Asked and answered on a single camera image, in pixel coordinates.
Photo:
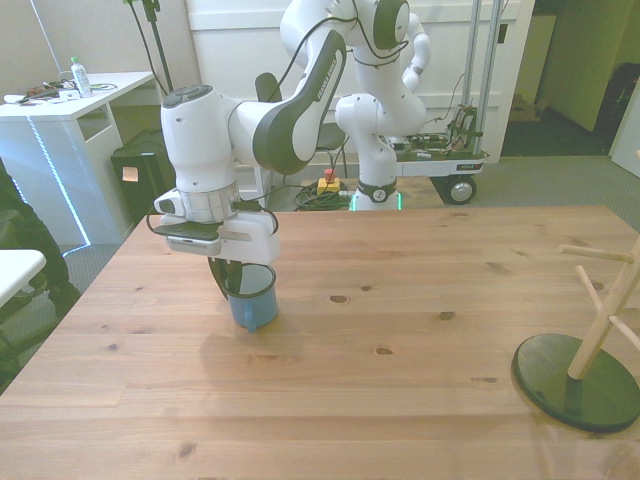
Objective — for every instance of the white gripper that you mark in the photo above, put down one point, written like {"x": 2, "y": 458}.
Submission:
{"x": 252, "y": 240}

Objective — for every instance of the blue enamel mug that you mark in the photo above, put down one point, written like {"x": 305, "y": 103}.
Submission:
{"x": 262, "y": 305}

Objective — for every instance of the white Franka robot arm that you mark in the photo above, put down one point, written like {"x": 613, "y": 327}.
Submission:
{"x": 200, "y": 135}

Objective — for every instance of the wooden mug tree black base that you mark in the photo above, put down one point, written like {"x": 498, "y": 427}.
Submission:
{"x": 550, "y": 380}

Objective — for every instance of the black bin with note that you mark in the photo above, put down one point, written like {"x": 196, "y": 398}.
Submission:
{"x": 145, "y": 195}

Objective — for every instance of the red emergency stop button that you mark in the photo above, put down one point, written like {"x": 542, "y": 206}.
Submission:
{"x": 328, "y": 182}

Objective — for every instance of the small white table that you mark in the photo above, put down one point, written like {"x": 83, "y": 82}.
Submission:
{"x": 15, "y": 270}

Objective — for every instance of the white desk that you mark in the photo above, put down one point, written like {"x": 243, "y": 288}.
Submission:
{"x": 50, "y": 150}

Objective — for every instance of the clear plastic bottle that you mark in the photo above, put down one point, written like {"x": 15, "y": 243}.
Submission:
{"x": 81, "y": 80}

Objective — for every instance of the wheeled equipment cart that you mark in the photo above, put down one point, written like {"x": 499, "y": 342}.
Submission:
{"x": 450, "y": 167}

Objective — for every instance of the desk clutter of tools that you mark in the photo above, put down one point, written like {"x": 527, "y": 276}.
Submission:
{"x": 45, "y": 91}

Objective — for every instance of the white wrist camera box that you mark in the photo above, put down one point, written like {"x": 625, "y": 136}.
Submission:
{"x": 187, "y": 237}

